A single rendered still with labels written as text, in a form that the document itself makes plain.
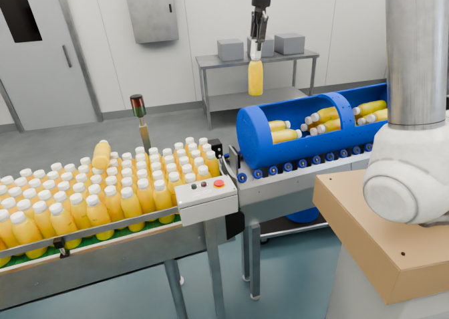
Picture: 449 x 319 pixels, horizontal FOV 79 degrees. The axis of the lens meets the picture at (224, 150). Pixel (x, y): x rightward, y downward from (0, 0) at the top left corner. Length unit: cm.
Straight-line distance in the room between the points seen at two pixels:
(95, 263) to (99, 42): 370
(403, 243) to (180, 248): 78
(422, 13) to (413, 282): 57
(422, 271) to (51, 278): 115
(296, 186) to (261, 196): 18
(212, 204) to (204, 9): 374
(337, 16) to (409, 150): 456
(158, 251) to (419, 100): 99
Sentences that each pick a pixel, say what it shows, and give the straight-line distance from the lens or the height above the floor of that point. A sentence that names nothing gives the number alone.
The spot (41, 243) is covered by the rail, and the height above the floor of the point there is 97.
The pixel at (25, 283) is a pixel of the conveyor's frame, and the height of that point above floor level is 83.
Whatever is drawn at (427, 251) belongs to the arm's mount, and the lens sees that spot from 82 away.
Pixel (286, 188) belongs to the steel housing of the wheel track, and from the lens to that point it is 132.
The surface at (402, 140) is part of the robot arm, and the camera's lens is 65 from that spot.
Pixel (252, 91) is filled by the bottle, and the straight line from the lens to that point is 128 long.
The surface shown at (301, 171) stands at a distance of 134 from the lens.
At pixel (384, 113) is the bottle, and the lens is 155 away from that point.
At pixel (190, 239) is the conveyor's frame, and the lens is 118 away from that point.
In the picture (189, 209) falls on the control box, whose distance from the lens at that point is 92.
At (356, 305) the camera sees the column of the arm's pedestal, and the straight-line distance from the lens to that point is 123.
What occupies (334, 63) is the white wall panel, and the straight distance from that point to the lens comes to 526.
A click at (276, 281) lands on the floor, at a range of 203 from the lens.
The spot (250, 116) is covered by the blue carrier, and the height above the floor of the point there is 122.
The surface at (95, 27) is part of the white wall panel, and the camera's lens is 452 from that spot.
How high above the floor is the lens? 167
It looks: 30 degrees down
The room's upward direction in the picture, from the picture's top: 4 degrees counter-clockwise
